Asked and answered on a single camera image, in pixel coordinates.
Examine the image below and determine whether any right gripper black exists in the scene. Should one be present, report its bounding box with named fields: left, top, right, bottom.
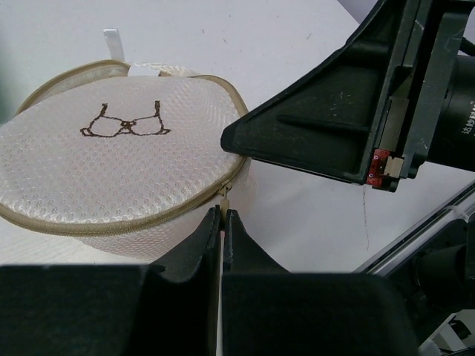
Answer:
left=366, top=1, right=474, bottom=191

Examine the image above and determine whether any aluminium frame rail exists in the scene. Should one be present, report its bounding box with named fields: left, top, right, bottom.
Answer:
left=355, top=181, right=474, bottom=276

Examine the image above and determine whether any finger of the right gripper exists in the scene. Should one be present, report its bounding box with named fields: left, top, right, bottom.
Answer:
left=220, top=1, right=407, bottom=185

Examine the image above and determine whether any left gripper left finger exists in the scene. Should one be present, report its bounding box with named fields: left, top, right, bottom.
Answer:
left=1, top=207, right=220, bottom=355

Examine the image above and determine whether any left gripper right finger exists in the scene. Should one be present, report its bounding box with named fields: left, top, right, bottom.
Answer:
left=221, top=210, right=419, bottom=355

